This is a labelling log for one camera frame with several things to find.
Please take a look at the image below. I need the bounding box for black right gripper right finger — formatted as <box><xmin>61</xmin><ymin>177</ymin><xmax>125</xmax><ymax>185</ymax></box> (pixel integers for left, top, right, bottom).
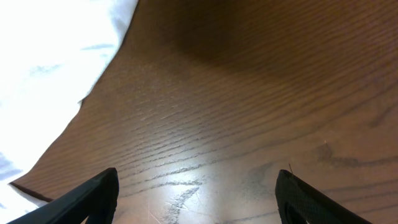
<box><xmin>275</xmin><ymin>169</ymin><xmax>370</xmax><ymax>224</ymax></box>

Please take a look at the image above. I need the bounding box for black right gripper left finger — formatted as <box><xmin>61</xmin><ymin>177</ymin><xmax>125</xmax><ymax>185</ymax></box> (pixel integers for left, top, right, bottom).
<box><xmin>9</xmin><ymin>167</ymin><xmax>119</xmax><ymax>224</ymax></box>

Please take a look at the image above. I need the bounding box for white printed t-shirt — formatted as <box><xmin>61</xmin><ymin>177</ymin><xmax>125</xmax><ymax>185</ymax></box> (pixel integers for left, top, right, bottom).
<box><xmin>1</xmin><ymin>0</ymin><xmax>137</xmax><ymax>223</ymax></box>

